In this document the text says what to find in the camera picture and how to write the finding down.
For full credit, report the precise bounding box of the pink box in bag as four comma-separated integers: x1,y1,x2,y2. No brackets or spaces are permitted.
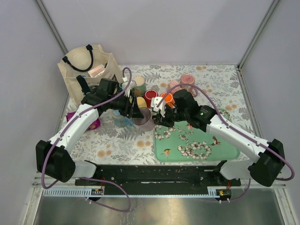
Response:
88,64,105,77

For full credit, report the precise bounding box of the blue glazed mug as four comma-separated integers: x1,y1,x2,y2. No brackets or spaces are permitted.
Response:
112,110,134,128

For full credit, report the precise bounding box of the tall pink floral mug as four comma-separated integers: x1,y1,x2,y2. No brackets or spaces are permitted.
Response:
180,74,198,97

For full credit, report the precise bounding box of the orange mug black handle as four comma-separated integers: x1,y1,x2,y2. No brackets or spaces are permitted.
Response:
160,92,175,108

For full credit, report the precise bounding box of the small pale pink mug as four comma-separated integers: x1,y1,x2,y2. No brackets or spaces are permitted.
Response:
167,81,181,95

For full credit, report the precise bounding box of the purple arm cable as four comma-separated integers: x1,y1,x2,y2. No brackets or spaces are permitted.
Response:
156,84,295,203
41,67,133,213

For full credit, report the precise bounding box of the beige canvas tote bag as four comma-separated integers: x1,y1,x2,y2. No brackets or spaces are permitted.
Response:
58,44,122,106

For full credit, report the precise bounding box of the yellow mug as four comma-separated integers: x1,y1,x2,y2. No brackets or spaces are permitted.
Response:
136,97,147,108

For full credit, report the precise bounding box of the cream floral mug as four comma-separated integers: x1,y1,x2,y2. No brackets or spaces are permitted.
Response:
133,76,146,97

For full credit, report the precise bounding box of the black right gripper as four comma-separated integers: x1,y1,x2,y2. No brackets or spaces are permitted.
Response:
155,104,189,128

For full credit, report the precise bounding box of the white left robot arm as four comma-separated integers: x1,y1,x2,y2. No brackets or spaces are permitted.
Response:
36,78,143,185

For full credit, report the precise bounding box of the purple snack packet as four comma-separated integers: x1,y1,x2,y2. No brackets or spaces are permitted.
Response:
66,112,101,131

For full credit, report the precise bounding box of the lilac mug black handle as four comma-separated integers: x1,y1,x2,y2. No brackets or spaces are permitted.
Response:
132,107,155,132

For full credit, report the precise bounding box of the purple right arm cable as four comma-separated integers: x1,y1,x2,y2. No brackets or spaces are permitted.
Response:
156,84,295,203

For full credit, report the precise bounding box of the floral table mat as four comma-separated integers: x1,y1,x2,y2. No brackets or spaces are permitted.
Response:
71,65,253,165

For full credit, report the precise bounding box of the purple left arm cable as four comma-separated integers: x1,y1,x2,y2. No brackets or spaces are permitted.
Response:
41,67,133,213

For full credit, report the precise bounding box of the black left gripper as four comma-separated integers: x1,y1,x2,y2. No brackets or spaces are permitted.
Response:
108,92,144,119

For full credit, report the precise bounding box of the red mug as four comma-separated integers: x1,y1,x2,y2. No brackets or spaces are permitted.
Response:
143,90,158,108

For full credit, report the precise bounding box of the green hummingbird tray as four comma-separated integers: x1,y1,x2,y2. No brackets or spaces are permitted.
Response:
154,121,240,163

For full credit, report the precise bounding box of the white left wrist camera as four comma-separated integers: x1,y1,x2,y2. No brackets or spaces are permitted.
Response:
120,77,136,97

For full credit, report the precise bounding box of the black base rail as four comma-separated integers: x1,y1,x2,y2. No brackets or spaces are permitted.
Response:
75,165,241,196

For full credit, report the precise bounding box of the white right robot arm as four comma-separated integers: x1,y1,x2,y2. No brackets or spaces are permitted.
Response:
150,90,287,187

